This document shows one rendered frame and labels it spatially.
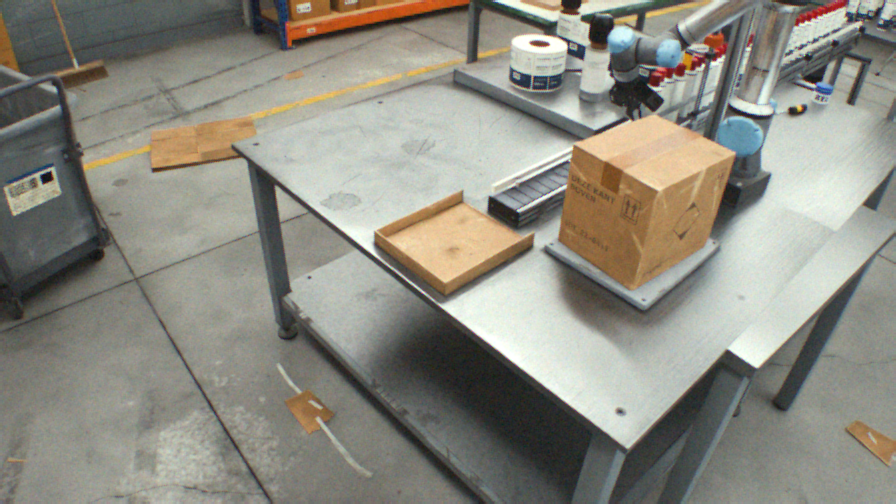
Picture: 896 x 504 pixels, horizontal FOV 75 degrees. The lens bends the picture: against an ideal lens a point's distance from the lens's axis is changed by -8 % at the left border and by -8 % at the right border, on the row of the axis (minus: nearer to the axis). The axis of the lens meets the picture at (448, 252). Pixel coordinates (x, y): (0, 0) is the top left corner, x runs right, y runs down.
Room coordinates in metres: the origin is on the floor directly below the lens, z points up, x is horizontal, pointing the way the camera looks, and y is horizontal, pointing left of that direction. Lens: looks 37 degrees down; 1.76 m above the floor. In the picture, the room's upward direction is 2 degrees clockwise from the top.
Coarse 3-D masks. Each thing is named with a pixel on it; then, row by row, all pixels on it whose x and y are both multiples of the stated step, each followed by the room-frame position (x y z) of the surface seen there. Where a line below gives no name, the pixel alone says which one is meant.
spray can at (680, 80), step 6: (678, 66) 1.91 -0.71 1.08; (684, 66) 1.91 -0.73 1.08; (678, 72) 1.91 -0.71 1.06; (684, 72) 1.91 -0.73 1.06; (678, 78) 1.90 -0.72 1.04; (684, 78) 1.91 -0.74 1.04; (678, 84) 1.90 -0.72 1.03; (684, 84) 1.91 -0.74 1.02; (678, 90) 1.90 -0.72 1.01; (672, 96) 1.90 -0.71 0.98; (678, 96) 1.90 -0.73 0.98; (672, 102) 1.90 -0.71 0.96; (678, 102) 1.90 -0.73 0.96; (672, 114) 1.90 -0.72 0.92; (672, 120) 1.90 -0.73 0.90
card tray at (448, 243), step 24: (456, 192) 1.43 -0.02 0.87; (408, 216) 1.32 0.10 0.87; (432, 216) 1.37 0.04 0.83; (456, 216) 1.37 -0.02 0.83; (480, 216) 1.38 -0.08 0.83; (384, 240) 1.21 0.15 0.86; (408, 240) 1.26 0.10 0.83; (432, 240) 1.26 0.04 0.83; (456, 240) 1.26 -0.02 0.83; (480, 240) 1.27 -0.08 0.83; (504, 240) 1.27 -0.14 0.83; (528, 240) 1.25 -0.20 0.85; (408, 264) 1.15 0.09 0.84; (432, 264) 1.17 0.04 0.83; (456, 264) 1.17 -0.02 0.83; (480, 264) 1.13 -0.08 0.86; (456, 288) 1.08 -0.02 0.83
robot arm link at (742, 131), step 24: (768, 0) 1.49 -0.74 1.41; (792, 0) 1.46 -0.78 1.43; (768, 24) 1.49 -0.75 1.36; (792, 24) 1.48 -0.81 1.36; (768, 48) 1.48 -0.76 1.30; (744, 72) 1.51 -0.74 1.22; (768, 72) 1.47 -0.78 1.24; (744, 96) 1.49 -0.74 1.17; (768, 96) 1.47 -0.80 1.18; (744, 120) 1.44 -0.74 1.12; (768, 120) 1.46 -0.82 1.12; (720, 144) 1.47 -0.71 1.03; (744, 144) 1.44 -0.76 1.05
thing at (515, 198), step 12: (708, 108) 2.06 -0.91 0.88; (684, 120) 1.95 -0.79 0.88; (564, 168) 1.57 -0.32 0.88; (540, 180) 1.50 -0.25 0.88; (552, 180) 1.50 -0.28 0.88; (564, 180) 1.50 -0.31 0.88; (504, 192) 1.43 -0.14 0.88; (516, 192) 1.43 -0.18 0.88; (528, 192) 1.43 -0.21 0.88; (540, 192) 1.43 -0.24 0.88; (504, 204) 1.37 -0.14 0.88; (516, 204) 1.37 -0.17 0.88
